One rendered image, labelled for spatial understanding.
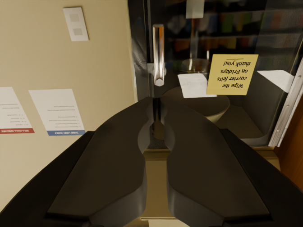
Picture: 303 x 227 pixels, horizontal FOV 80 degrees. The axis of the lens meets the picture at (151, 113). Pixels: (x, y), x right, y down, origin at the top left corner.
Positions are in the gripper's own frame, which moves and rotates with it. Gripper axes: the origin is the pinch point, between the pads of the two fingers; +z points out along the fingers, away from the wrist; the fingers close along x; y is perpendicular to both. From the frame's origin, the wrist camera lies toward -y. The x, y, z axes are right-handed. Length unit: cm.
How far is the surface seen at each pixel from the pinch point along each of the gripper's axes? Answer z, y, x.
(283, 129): 21.3, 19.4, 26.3
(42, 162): 66, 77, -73
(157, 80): 16.1, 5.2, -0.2
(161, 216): 11.3, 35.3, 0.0
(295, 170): 19.9, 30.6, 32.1
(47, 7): 66, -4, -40
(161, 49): 16.4, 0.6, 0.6
